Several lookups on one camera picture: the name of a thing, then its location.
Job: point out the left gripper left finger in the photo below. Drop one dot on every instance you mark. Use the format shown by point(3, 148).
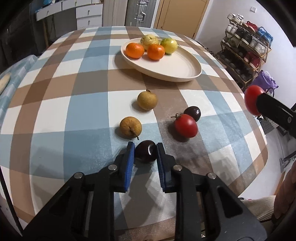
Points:
point(83, 208)

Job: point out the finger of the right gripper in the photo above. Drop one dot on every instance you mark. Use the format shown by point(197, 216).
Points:
point(277, 112)

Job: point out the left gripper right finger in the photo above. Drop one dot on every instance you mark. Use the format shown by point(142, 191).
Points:
point(206, 208)

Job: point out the red tomato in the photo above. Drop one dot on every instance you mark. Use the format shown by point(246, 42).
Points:
point(250, 97)
point(185, 125)

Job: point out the dark plum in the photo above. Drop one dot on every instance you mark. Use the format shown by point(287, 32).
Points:
point(194, 112)
point(146, 152)

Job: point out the small brown pear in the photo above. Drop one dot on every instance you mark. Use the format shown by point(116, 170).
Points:
point(147, 100)
point(130, 127)

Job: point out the green yellow guava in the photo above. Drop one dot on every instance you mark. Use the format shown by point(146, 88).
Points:
point(170, 45)

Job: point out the orange tangerine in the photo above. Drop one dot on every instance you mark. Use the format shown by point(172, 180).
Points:
point(134, 50)
point(155, 52)

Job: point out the wrinkled yellow guava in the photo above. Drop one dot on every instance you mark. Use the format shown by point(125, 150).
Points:
point(148, 40)

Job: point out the person right hand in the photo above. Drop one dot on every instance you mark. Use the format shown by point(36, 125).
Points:
point(286, 194)

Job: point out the purple bag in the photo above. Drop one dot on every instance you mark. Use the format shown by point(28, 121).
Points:
point(265, 81)

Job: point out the shoe rack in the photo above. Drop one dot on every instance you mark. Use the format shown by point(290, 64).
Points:
point(244, 49)

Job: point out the large cream plate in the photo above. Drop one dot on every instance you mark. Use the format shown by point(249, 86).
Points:
point(180, 66)

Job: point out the checkered tablecloth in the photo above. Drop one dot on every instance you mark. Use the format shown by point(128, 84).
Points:
point(65, 114)

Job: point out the wooden door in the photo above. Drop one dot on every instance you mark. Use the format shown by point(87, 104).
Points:
point(180, 17)

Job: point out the small cream plate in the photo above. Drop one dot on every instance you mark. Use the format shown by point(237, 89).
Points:
point(4, 81)

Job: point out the side table teal cloth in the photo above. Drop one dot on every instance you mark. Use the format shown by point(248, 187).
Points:
point(18, 72)

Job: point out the silver suitcase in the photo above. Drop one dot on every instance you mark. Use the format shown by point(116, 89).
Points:
point(139, 13)

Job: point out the beige suitcase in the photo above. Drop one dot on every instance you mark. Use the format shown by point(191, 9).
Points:
point(114, 12)

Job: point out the white drawer desk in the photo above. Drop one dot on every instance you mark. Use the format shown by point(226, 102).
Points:
point(78, 14)

